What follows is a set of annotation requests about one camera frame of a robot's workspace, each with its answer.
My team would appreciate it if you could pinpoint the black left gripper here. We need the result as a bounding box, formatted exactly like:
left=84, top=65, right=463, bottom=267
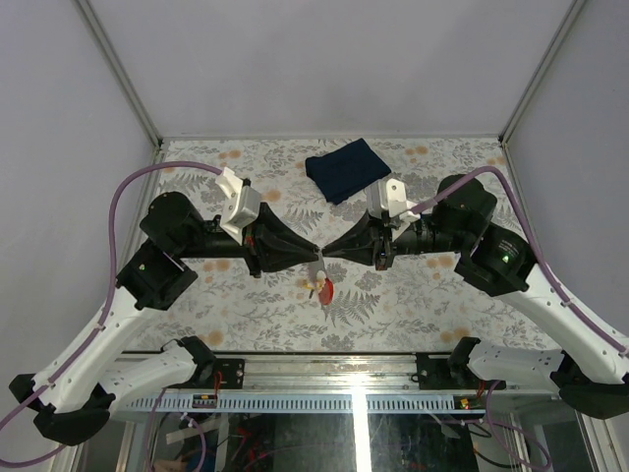
left=178, top=203, right=322, bottom=278

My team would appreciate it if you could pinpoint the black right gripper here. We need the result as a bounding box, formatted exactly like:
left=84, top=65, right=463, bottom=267
left=322, top=206, right=470, bottom=270

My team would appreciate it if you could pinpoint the key with yellow tag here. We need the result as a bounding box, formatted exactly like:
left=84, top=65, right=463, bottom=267
left=303, top=280, right=320, bottom=299

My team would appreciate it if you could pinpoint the steel key holder red handle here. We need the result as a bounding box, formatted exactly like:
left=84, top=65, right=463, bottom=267
left=308, top=260, right=335, bottom=307

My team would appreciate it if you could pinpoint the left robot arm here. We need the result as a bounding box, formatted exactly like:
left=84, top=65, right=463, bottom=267
left=9, top=192, right=318, bottom=446

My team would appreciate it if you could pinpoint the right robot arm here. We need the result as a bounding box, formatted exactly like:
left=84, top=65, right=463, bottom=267
left=322, top=174, right=628, bottom=419

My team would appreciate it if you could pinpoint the folded dark blue cloth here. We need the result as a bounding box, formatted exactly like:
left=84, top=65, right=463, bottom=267
left=305, top=139, right=391, bottom=205

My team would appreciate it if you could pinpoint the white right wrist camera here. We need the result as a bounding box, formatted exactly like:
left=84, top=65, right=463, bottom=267
left=365, top=178, right=421, bottom=228

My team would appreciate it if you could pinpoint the aluminium table edge rail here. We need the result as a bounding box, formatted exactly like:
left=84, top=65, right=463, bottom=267
left=117, top=349, right=561, bottom=394

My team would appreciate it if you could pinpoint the perforated cable duct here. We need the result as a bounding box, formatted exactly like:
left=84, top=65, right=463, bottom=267
left=124, top=392, right=474, bottom=415

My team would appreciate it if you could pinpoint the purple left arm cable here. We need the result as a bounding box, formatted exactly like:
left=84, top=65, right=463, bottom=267
left=0, top=160, right=225, bottom=467

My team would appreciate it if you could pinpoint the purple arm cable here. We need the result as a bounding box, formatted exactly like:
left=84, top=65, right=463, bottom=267
left=0, top=160, right=225, bottom=467
left=415, top=165, right=629, bottom=358

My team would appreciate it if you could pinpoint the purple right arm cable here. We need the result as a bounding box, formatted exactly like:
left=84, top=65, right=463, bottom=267
left=415, top=165, right=629, bottom=358

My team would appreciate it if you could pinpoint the right aluminium frame post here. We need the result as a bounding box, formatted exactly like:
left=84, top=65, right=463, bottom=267
left=498, top=0, right=589, bottom=147

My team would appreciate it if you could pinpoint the aluminium frame post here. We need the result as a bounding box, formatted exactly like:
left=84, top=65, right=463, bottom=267
left=72, top=0, right=163, bottom=148
left=498, top=0, right=589, bottom=147

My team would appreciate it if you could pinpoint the left aluminium frame post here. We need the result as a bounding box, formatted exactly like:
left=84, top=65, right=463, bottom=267
left=72, top=0, right=163, bottom=148

